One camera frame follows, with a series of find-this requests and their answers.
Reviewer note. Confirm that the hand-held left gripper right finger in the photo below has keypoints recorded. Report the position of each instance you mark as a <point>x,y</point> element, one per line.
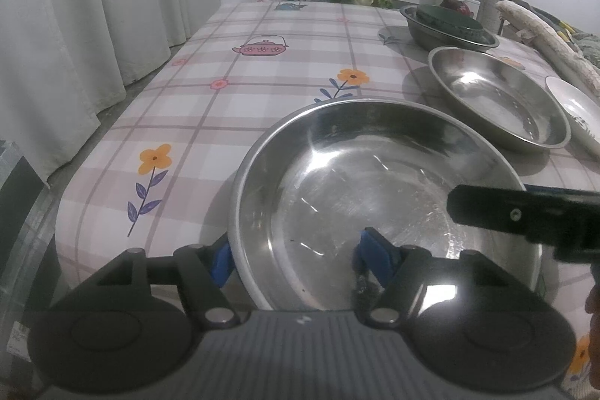
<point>375,254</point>

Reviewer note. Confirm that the pink white rolled blanket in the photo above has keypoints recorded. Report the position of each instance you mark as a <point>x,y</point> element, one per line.
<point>548,39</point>

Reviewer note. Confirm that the white printed ceramic plate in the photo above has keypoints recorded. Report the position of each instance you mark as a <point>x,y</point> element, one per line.
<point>579,109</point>

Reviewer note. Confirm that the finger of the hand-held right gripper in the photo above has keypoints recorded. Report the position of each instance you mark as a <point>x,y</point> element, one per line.
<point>483,208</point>

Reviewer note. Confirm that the large steel bowl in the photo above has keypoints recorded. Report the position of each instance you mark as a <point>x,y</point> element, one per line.
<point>422,32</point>

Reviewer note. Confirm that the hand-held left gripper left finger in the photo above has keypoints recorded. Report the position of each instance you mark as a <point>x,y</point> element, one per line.
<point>221,262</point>

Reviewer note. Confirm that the wide steel plate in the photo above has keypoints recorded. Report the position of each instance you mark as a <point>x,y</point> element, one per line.
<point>497,100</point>

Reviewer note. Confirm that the red onion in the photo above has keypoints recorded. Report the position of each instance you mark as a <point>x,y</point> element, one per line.
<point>455,4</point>

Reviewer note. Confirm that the green ceramic bowl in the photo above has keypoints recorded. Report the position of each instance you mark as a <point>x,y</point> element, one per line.
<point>450,23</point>

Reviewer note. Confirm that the white curtain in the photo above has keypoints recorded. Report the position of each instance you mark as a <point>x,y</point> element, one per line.
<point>93,6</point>

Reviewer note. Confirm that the checked floral tablecloth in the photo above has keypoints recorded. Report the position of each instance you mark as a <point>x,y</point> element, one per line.
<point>211,109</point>

